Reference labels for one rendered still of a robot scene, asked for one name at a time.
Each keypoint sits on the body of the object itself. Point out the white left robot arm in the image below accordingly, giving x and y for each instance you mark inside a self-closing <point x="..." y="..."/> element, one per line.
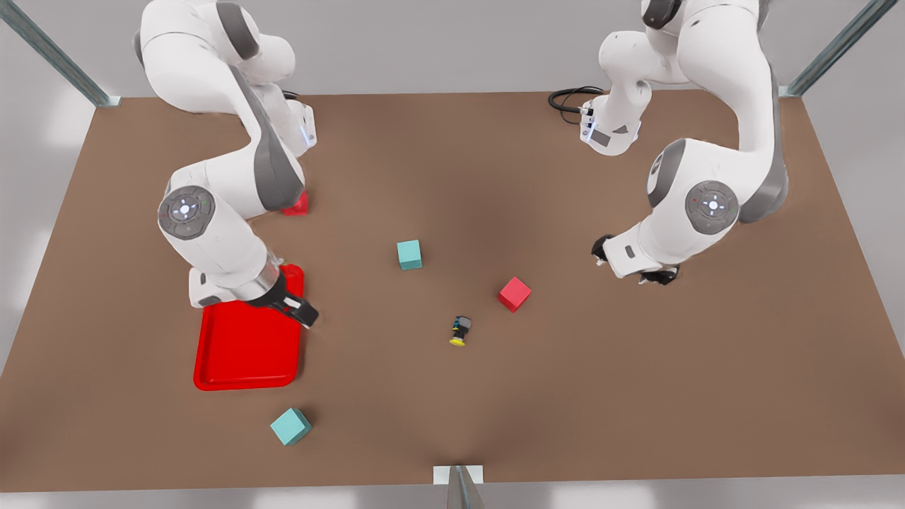
<point x="714" y="141"/>

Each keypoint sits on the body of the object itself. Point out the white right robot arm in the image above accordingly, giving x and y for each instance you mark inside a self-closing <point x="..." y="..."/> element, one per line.
<point x="212" y="233"/>

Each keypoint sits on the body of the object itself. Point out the red plastic tray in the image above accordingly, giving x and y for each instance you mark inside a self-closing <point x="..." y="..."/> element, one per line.
<point x="247" y="346"/>

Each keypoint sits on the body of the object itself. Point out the red cube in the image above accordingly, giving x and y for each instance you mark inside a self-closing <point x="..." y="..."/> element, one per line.
<point x="298" y="206"/>
<point x="514" y="294"/>

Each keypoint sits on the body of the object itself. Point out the teal cube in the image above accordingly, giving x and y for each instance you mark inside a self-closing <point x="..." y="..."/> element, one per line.
<point x="290" y="426"/>
<point x="409" y="255"/>

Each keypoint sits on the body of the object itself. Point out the small black yellow toy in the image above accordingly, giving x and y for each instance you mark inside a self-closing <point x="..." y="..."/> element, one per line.
<point x="461" y="331"/>

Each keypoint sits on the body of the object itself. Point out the silver frame post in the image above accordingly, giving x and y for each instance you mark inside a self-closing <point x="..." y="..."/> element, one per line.
<point x="838" y="46"/>
<point x="463" y="488"/>
<point x="53" y="53"/>

